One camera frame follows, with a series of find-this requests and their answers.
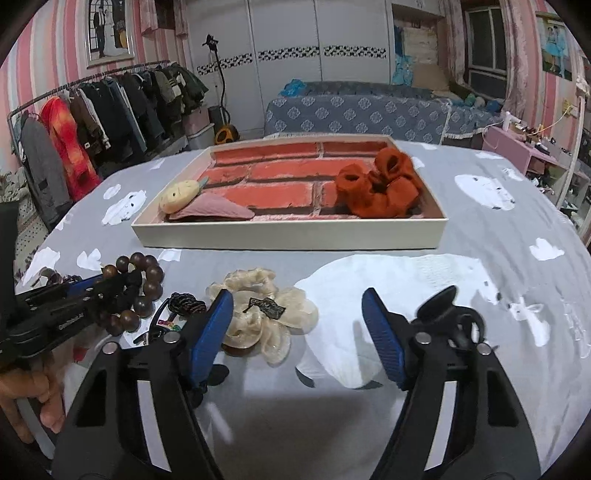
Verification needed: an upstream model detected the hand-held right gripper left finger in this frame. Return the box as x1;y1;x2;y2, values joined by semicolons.
51;288;236;480

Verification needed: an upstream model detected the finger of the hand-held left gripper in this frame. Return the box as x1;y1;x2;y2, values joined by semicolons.
16;270;144;308
85;295;127;340

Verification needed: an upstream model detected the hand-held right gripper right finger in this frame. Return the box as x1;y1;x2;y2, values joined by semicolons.
361;287;543;480

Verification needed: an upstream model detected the dark braided hair tie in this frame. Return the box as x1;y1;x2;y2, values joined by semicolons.
165;292;208;317

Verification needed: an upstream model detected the rainbow hair clip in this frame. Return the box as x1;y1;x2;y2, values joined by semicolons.
147;318;184;341

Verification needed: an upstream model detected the brown wooden bead bracelet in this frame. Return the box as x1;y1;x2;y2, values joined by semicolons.
99;252;165;336

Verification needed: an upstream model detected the black claw hair clip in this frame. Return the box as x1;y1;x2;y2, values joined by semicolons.
414;285;491;352

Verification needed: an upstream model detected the cream ruffled scrunchie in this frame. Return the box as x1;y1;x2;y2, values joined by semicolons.
205;268;320;367

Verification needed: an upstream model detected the beige brick-pattern tray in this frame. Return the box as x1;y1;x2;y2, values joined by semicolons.
131;135;450;251

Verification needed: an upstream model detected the person's left hand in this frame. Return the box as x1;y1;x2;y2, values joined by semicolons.
0;362;66;444

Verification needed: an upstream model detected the cream plush hair clip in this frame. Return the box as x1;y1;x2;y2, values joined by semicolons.
159;179;208;215

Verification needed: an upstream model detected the orange scrunchie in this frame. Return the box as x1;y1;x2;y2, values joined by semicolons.
335;148;424;219

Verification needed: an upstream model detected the grey polar bear bedsheet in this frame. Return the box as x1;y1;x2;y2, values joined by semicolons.
13;138;591;480

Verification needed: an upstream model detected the row of hanging clothes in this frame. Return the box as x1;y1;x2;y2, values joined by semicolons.
16;62;209;217

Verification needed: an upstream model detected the white storage box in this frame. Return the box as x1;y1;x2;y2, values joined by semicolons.
187;124;217;151

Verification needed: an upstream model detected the metal clothes rack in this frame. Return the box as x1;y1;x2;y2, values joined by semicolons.
7;59;171;232

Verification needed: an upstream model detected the yellow garment steamer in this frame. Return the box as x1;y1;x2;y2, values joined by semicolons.
202;33;241;145

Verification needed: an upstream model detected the pink storage box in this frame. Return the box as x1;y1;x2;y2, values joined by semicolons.
182;106;211;136

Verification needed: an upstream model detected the blue patterned bed cover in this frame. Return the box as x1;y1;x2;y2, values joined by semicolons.
264;81;505;147

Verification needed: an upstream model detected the pink shelf unit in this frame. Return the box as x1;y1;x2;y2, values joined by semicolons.
481;124;579;186

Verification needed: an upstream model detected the framed wedding photo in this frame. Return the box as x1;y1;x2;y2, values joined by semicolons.
84;0;136;69

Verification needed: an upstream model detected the white framed standing mirror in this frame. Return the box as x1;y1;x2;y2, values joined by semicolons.
555;74;591;210

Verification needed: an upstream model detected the blue hanging garment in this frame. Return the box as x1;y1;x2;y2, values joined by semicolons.
392;23;419;86

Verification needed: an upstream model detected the small curtained window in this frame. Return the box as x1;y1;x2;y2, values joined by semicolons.
139;0;190;36

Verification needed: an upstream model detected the pink patterned curtain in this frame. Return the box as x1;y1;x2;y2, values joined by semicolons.
438;0;468;85
504;0;546;136

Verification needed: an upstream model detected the dark window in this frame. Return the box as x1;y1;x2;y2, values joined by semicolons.
463;6;509;99

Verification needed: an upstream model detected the white sliding wardrobe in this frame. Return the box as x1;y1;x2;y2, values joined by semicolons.
185;0;394;136

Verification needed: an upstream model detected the wall poster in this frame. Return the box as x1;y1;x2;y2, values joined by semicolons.
536;11;576;82

